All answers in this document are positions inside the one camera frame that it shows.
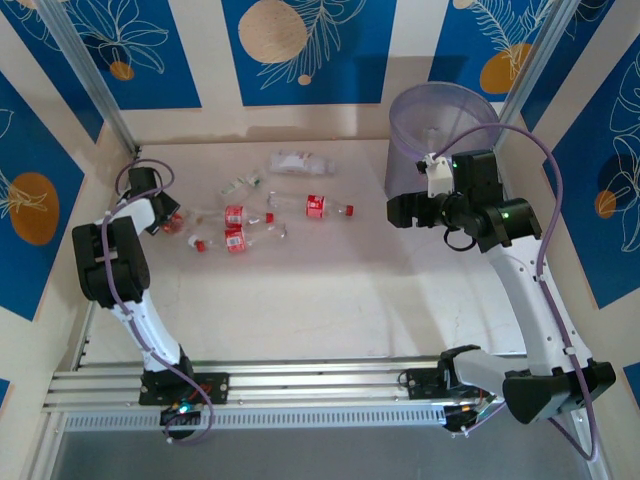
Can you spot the clear bottle red label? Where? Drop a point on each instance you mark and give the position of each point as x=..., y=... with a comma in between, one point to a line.
x=234, y=216
x=174, y=227
x=318, y=206
x=234, y=241

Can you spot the small clear bottle green label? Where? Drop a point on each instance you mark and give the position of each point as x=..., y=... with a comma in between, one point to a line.
x=235, y=186

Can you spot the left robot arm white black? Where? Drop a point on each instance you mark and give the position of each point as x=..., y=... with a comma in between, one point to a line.
x=110, y=260

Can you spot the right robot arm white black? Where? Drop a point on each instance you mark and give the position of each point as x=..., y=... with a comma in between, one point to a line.
x=525, y=300

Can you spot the translucent purple plastic bin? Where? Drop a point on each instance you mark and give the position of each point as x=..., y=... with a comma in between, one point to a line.
x=430, y=115

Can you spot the small electronics board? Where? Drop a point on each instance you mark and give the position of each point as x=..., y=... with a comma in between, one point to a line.
x=182, y=411
x=465, y=414

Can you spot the aluminium frame post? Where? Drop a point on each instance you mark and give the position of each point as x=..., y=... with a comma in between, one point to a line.
x=95, y=75
x=530, y=65

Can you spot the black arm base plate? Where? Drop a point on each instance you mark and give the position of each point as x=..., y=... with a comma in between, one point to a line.
x=220, y=387
x=420, y=385

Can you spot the aluminium frame beam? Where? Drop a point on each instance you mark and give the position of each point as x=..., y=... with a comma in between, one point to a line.
x=310, y=380

